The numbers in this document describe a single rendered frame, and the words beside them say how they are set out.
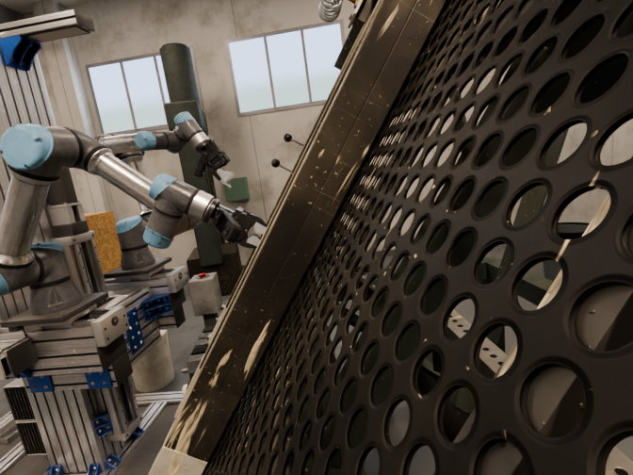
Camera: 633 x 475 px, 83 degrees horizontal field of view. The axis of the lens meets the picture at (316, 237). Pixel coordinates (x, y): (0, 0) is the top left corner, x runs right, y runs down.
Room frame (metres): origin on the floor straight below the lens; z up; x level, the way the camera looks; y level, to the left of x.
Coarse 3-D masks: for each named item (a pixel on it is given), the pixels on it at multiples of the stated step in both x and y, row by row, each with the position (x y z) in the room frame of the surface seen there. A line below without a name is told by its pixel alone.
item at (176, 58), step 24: (168, 48) 4.30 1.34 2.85; (168, 72) 4.32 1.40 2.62; (192, 72) 4.43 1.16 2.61; (192, 96) 4.36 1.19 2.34; (168, 120) 4.01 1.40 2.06; (192, 168) 4.04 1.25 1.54; (216, 240) 4.04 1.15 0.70; (192, 264) 4.06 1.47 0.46; (216, 264) 4.04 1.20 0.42; (240, 264) 4.62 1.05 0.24
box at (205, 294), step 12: (204, 276) 1.72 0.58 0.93; (216, 276) 1.75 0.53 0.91; (192, 288) 1.66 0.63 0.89; (204, 288) 1.66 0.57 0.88; (216, 288) 1.70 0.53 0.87; (192, 300) 1.66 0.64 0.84; (204, 300) 1.66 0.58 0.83; (216, 300) 1.67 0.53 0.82; (204, 312) 1.66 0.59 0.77; (216, 312) 1.66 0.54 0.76
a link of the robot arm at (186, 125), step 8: (184, 112) 1.58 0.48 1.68; (176, 120) 1.57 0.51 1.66; (184, 120) 1.57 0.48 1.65; (192, 120) 1.58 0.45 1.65; (176, 128) 1.59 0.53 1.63; (184, 128) 1.57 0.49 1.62; (192, 128) 1.57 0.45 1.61; (200, 128) 1.59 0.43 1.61; (184, 136) 1.59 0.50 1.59; (192, 136) 1.56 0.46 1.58
